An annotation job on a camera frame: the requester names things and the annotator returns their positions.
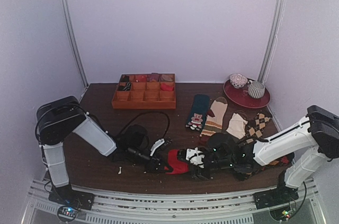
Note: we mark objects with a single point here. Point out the green reindeer sock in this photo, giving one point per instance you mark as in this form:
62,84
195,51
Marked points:
198,113

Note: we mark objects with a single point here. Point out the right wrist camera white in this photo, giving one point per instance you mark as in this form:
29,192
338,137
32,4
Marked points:
195,157

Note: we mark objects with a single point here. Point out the black white sock in tray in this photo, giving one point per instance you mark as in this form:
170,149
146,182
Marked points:
125,86

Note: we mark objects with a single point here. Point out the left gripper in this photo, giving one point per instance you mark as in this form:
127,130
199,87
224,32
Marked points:
153,164

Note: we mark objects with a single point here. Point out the aluminium table rail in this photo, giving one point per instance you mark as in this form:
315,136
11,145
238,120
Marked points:
119,207

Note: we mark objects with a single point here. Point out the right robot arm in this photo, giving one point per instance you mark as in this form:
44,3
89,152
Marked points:
317,132

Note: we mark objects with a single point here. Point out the right aluminium post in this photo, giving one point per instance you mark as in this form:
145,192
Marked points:
272,41

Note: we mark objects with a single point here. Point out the left aluminium post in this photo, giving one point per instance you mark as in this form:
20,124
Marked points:
73,43

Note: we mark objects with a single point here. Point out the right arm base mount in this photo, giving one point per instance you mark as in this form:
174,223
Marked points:
279,201

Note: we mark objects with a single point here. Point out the wooden divided organizer tray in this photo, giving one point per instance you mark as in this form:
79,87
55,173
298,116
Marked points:
145,93

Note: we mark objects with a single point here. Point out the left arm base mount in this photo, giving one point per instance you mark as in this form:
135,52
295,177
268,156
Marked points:
70,208

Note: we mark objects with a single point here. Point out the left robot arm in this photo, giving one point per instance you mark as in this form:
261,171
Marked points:
58,119

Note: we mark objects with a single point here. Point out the white brown sock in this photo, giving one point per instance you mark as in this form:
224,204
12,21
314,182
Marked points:
236,126

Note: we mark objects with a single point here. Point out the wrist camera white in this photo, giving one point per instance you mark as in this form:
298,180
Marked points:
195,157
157,144

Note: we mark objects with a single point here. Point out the cream striped sock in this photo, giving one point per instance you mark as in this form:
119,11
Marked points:
214,120

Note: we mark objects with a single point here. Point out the rolled red sock in tray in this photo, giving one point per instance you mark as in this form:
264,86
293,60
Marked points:
169,86

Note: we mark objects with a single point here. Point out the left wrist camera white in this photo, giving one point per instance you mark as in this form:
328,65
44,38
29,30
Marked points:
157,144

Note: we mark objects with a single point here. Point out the red plate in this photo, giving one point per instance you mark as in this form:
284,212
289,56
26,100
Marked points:
241,97

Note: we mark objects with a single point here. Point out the striped grey cup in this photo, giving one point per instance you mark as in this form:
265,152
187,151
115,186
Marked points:
256,89

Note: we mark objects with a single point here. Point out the brown argyle sock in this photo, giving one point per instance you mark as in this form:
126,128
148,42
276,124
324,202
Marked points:
255,127

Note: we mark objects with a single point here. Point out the black red argyle sock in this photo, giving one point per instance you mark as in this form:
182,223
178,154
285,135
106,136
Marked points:
280,162

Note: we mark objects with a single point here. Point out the patterned white bowl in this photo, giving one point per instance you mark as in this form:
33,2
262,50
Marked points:
238,80

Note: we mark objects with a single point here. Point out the aluminium post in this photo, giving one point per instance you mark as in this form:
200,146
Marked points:
73,43
272,41

